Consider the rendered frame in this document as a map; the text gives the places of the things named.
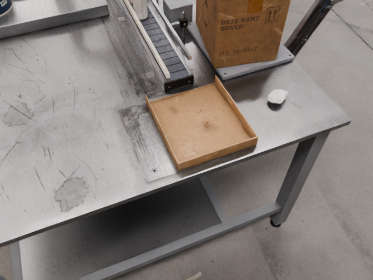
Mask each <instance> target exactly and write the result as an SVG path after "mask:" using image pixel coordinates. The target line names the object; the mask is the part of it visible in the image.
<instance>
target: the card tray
mask: <svg viewBox="0 0 373 280"><path fill-rule="evenodd" d="M145 99H146V103H147V106H148V108H149V110H150V112H151V114H152V116H153V119H154V121H155V123H156V125H157V127H158V129H159V132H160V134H161V135H162V138H163V140H164V142H165V144H166V147H167V149H168V151H169V153H170V155H171V157H172V159H173V161H174V164H175V166H176V168H177V170H178V172H179V171H182V170H184V169H187V168H190V167H194V166H197V165H199V164H202V163H205V162H208V161H211V160H214V159H217V158H220V157H223V156H226V155H228V154H231V153H234V152H237V151H240V150H243V149H246V148H249V147H252V146H255V145H257V142H258V138H259V137H258V135H257V134H256V133H255V131H254V130H253V128H252V126H251V125H250V124H249V122H248V121H247V119H246V118H245V116H244V115H243V114H242V112H241V110H240V109H239V108H238V106H237V105H236V103H235V102H234V100H233V99H232V98H231V96H230V94H229V93H228V91H227V90H226V89H225V87H224V86H223V84H222V83H221V81H220V80H219V78H218V77H217V76H216V75H215V83H213V84H209V85H206V86H202V87H199V88H195V89H191V90H189V91H185V92H182V93H178V94H174V95H171V96H167V97H164V98H160V99H156V100H154V101H149V99H148V97H147V95H145Z"/></svg>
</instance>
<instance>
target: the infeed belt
mask: <svg viewBox="0 0 373 280"><path fill-rule="evenodd" d="M123 2H124V1H123ZM124 4H125V2H124ZM125 6H126V4H125ZM126 8H127V10H128V11H129V9H128V7H127V6H126ZM147 9H148V18H147V19H146V20H143V21H140V22H141V24H142V26H143V27H144V29H145V31H146V33H147V35H148V36H149V38H150V40H151V42H152V43H153V45H154V47H155V49H156V50H157V52H158V54H159V55H160V57H161V59H162V61H163V63H164V64H165V66H166V68H167V70H168V71H169V73H170V78H166V76H165V75H164V73H163V71H162V69H161V67H160V65H159V64H158V62H157V60H156V59H155V57H154V54H153V53H152V51H151V49H150V48H149V46H148V44H147V42H146V40H145V39H144V40H145V42H146V44H147V46H148V48H149V49H150V51H151V53H152V55H153V57H154V59H155V61H156V62H157V64H158V66H159V68H160V70H161V72H162V73H163V75H164V77H165V79H166V80H167V82H172V81H176V80H179V79H182V78H186V77H190V74H189V72H188V71H187V70H186V68H185V66H184V65H183V63H182V61H181V60H180V58H179V56H178V55H177V53H176V51H175V50H174V48H173V47H172V45H171V44H170V42H169V40H168V39H167V37H166V35H165V34H164V32H163V31H162V29H161V27H160V26H159V24H158V22H157V21H156V19H155V18H154V16H153V15H152V13H151V11H150V9H149V8H148V7H147ZM129 13H130V11H129ZM130 15H131V13H130ZM131 17H132V15H131ZM132 19H133V21H134V22H135V20H134V18H133V17H132ZM135 24H136V22H135ZM136 26H137V24H136ZM137 27H138V26H137ZM138 29H139V28H138ZM139 31H140V29H139ZM140 33H141V31H140ZM141 35H142V33H141ZM142 37H143V35H142ZM143 38H144V37H143Z"/></svg>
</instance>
